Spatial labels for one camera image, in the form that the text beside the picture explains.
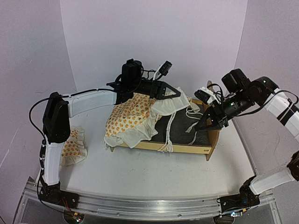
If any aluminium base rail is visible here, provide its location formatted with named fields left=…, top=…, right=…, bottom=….
left=13, top=178, right=281, bottom=224

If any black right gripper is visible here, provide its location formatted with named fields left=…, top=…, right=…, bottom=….
left=195, top=90, right=255, bottom=131

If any wooden pet bed frame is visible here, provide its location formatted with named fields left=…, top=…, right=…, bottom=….
left=119, top=97, right=219, bottom=155

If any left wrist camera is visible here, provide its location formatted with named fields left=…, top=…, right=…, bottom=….
left=152, top=61, right=172, bottom=81

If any grey bed mat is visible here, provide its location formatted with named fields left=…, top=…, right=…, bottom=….
left=151, top=107, right=210, bottom=146

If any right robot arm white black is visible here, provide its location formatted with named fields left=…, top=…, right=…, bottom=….
left=194, top=69, right=299, bottom=141

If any small duck print pillow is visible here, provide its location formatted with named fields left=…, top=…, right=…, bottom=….
left=60, top=126, right=87, bottom=166

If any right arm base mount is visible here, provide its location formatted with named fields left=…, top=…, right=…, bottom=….
left=217, top=179, right=260, bottom=214

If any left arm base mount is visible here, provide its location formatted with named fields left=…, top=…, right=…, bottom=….
left=37, top=176, right=79, bottom=209

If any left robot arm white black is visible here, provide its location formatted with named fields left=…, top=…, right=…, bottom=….
left=34, top=59, right=181, bottom=204

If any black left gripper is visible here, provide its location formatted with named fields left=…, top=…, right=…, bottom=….
left=132, top=79, right=182, bottom=100

